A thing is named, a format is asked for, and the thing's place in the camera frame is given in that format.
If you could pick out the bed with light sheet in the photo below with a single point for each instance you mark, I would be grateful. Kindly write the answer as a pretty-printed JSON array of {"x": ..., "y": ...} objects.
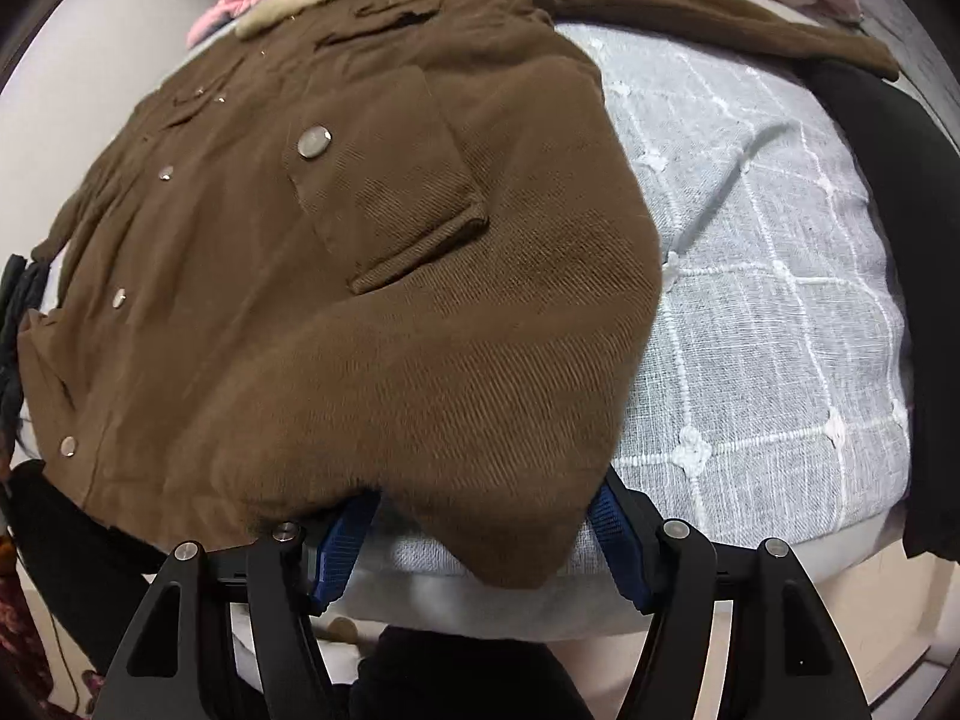
[{"x": 450, "y": 615}]

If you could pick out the brown jacket with fur collar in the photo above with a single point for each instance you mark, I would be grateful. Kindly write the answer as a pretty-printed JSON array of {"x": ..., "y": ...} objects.
[{"x": 375, "y": 315}]

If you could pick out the light grey checked blanket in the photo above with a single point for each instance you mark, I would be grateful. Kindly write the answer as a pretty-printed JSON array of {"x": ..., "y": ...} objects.
[{"x": 750, "y": 277}]

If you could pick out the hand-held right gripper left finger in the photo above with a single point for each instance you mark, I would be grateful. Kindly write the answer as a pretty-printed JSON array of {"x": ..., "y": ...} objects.
[{"x": 341, "y": 549}]

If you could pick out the dark grey cloth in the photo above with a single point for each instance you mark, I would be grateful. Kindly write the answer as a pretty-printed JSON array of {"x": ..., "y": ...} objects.
[{"x": 19, "y": 330}]

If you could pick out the black cloth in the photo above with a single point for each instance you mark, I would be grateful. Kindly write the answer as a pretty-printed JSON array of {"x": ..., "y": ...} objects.
[{"x": 900, "y": 202}]

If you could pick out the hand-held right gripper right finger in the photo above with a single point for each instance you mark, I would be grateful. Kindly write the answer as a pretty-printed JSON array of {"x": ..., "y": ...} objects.
[{"x": 615, "y": 534}]

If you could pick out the dark floral cloth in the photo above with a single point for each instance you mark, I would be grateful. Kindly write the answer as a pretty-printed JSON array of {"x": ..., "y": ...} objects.
[{"x": 22, "y": 615}]

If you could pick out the person's dark clothing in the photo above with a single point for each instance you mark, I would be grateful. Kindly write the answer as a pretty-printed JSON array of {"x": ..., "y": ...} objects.
[{"x": 465, "y": 675}]

